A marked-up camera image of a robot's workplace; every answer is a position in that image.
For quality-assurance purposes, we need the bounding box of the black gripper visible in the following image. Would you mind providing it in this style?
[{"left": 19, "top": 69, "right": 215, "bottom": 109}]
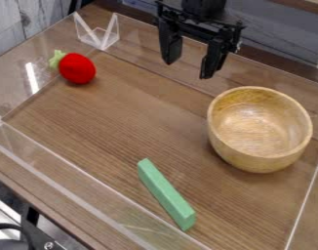
[{"left": 155, "top": 0, "right": 244, "bottom": 79}]

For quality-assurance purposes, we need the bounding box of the light wooden bowl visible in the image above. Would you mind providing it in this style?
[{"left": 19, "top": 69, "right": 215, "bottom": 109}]
[{"left": 207, "top": 86, "right": 312, "bottom": 173}]

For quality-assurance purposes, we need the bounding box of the green rectangular block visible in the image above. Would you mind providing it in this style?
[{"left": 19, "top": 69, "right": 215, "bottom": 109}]
[{"left": 136, "top": 158, "right": 195, "bottom": 231}]

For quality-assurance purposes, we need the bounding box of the red plush strawberry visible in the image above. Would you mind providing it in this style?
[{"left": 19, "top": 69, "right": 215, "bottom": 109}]
[{"left": 48, "top": 50, "right": 96, "bottom": 85}]

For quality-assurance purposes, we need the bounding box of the black table leg bracket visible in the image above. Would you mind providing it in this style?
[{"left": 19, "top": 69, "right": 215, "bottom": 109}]
[{"left": 21, "top": 205, "right": 67, "bottom": 250}]

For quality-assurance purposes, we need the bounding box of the black cable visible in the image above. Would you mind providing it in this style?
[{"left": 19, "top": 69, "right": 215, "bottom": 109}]
[{"left": 0, "top": 223, "right": 25, "bottom": 240}]

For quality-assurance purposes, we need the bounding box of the clear acrylic tray wall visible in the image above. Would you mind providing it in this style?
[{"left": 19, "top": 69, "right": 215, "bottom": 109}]
[{"left": 0, "top": 118, "right": 210, "bottom": 250}]

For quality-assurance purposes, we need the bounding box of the clear acrylic corner bracket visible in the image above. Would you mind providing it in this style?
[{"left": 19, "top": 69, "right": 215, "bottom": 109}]
[{"left": 73, "top": 13, "right": 120, "bottom": 51}]

